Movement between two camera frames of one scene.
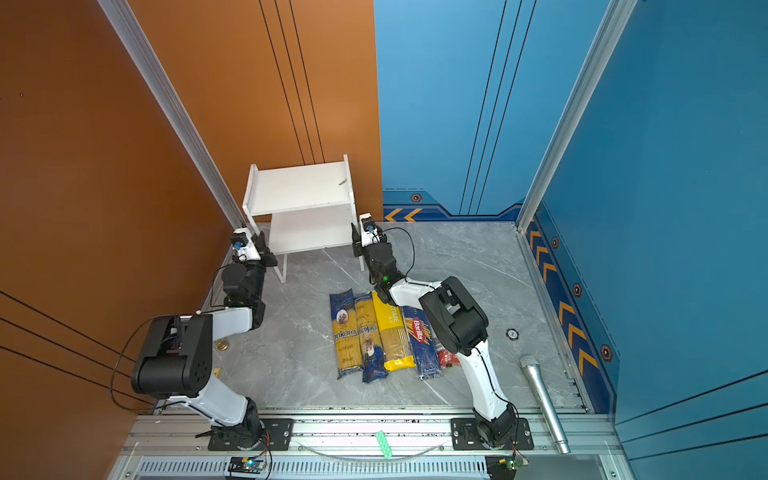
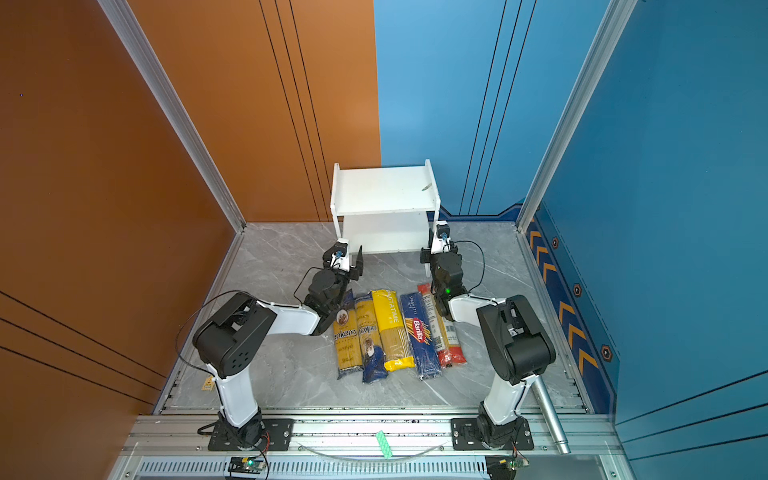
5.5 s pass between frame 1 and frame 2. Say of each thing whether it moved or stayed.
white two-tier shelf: moved
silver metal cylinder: stayed
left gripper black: moved
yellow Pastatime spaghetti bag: stayed
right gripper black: moved
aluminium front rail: stayed
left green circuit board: stayed
